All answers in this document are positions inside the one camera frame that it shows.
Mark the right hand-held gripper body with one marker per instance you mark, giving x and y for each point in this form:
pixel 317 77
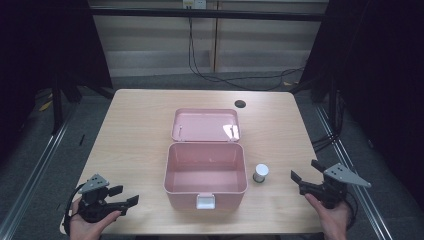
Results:
pixel 328 190

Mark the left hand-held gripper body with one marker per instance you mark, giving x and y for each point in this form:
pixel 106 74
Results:
pixel 95 203

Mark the small white-capped bottle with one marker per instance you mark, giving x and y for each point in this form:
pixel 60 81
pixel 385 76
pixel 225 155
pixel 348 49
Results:
pixel 260 172

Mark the pink plastic storage box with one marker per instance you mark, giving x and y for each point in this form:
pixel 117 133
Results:
pixel 205 166

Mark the person's left hand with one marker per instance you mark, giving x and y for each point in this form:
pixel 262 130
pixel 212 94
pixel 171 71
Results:
pixel 85 230

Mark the person's right hand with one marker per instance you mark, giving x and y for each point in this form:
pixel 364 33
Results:
pixel 333 221

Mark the black stand leg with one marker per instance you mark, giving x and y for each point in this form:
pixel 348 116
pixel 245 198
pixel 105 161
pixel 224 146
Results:
pixel 57 106

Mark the yellow floor tape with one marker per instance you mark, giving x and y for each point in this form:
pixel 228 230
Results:
pixel 45 106

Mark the black curtain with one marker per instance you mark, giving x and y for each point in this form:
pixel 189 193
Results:
pixel 43 50
pixel 383 66

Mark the black horizontal bar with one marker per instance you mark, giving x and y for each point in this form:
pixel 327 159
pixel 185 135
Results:
pixel 206 14

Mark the metal floor rail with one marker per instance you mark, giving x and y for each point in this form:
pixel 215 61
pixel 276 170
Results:
pixel 358 196
pixel 36 166

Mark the white wall socket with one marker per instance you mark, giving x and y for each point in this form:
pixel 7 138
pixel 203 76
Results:
pixel 194 4

